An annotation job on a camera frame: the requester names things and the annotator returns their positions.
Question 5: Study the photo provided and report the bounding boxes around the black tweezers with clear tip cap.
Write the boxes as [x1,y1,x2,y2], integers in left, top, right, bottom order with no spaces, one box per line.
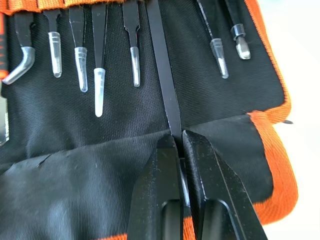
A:
[196,0,230,80]
[41,9,63,79]
[122,2,141,88]
[68,6,89,93]

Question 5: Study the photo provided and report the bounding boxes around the black straight tweezers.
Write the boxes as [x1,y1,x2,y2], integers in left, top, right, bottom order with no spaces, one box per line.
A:
[145,0,192,208]

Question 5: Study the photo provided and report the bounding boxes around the black tweezers with long white cap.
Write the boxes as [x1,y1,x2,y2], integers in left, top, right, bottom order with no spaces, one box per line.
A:
[90,4,109,118]

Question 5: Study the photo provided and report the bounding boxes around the black tweezers with flat capped tip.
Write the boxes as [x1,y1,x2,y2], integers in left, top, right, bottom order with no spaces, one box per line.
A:
[224,0,252,61]

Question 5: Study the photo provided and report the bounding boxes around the clear flat plastic tool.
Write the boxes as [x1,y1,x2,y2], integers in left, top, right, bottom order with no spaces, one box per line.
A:
[0,81,10,147]

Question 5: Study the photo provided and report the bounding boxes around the black orange-trimmed tool roll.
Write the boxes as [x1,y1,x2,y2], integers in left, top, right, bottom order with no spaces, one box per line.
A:
[0,0,299,240]

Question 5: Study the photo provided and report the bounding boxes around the black tweezers with bent capped tip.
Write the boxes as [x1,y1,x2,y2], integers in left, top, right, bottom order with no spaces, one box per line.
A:
[1,12,36,85]

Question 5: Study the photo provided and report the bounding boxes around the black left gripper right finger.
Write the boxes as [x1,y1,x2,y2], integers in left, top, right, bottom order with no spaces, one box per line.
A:
[181,129,269,240]

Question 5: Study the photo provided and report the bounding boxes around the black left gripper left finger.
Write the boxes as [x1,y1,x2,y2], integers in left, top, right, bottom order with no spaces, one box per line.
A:
[126,134,185,240]

